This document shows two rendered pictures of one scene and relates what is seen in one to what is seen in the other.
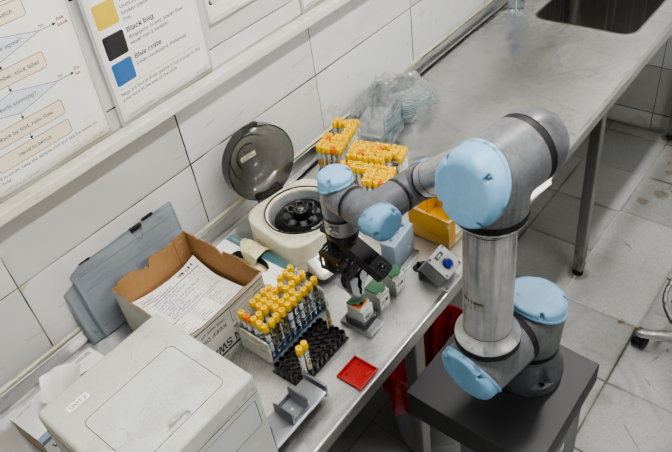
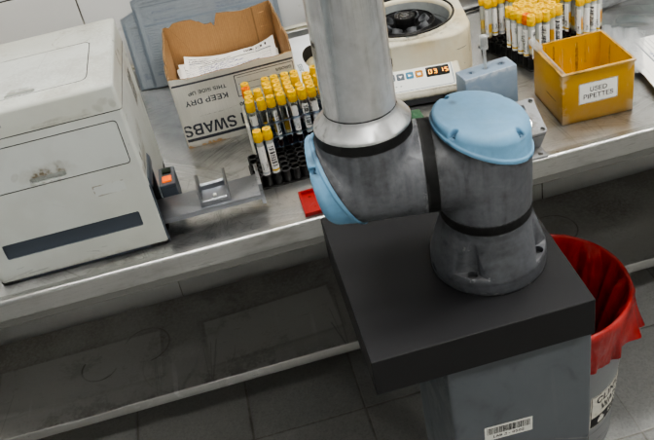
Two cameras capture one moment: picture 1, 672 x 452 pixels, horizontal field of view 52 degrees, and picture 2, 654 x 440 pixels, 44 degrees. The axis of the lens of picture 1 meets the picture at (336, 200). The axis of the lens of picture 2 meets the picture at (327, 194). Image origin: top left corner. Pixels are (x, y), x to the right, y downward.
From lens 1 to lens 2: 0.88 m
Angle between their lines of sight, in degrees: 32
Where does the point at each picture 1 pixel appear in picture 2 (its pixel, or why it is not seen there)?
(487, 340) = (331, 117)
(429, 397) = (338, 234)
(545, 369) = (478, 249)
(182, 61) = not seen: outside the picture
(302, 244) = not seen: hidden behind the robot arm
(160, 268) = (229, 33)
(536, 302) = (465, 118)
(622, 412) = not seen: outside the picture
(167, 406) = (25, 81)
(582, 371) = (560, 295)
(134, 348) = (63, 36)
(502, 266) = not seen: outside the picture
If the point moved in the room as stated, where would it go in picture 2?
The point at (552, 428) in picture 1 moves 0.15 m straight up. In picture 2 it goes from (443, 333) to (431, 237)
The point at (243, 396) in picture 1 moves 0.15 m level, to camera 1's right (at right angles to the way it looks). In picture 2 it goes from (95, 103) to (169, 119)
